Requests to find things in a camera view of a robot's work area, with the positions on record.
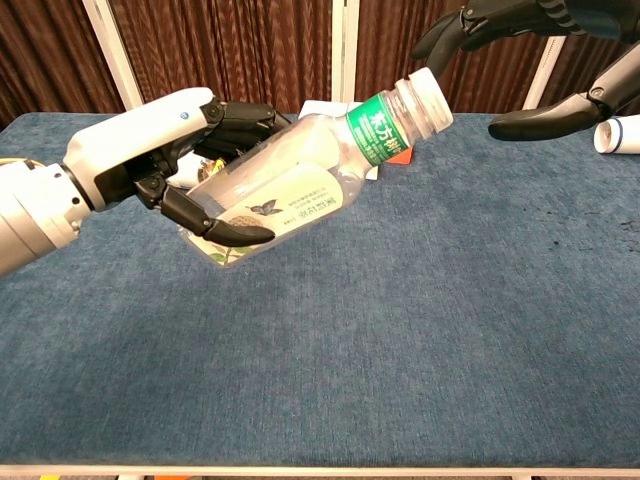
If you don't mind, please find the white upright frame post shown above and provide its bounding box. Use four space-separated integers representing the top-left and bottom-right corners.
331 0 359 109

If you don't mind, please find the white bottle cap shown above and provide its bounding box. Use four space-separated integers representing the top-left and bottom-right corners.
407 67 455 140

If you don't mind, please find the white slanted frame post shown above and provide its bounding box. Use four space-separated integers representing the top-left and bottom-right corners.
521 33 569 116
81 0 147 115

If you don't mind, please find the clear plastic water bottle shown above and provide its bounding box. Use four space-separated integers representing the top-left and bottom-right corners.
172 79 444 270

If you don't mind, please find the light blue cube block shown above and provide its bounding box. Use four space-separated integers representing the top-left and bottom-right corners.
301 99 351 121

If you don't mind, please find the brown curtain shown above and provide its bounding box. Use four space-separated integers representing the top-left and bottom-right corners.
0 0 640 127

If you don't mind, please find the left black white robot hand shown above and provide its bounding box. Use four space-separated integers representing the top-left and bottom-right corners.
62 87 294 248

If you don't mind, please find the blue table cloth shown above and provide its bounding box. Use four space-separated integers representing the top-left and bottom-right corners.
0 112 640 469

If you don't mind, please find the yellow white snack bag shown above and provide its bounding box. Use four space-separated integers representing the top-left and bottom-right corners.
167 152 237 190

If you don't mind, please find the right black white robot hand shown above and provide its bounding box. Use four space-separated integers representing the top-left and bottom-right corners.
412 0 640 142

